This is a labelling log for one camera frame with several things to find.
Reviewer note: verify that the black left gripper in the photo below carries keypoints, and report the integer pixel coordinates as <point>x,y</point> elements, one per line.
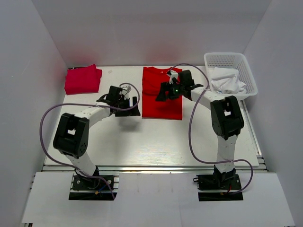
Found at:
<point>132,111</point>

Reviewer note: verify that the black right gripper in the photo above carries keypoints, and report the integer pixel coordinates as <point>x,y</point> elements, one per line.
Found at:
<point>164,87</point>

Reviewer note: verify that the red t-shirt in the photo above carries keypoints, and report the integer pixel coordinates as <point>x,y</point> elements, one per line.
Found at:
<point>151,81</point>

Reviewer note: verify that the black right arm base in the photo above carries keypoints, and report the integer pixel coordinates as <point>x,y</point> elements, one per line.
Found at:
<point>210,189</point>

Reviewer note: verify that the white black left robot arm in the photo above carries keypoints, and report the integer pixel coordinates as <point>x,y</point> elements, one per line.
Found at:
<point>72,134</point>

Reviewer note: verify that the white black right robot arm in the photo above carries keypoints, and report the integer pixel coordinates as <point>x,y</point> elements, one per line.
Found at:
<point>226,117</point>

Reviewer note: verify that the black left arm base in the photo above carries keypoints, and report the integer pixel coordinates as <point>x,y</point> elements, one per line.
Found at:
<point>87,189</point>

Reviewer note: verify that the folded crimson t-shirt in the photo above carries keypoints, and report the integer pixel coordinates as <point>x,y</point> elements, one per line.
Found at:
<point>83,80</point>

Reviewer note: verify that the white t-shirt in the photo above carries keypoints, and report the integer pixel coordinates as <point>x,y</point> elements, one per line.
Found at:
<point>227,81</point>

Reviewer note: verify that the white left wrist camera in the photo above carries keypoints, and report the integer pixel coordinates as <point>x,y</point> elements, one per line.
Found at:
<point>125,91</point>

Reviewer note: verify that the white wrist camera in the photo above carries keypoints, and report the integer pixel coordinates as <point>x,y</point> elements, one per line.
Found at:
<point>173,76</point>
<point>125,91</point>

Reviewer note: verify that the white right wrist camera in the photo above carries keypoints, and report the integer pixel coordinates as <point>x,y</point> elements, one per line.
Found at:
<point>173,76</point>

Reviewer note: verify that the aluminium rail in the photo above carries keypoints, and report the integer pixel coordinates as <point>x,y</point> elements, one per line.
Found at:
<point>134,169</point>

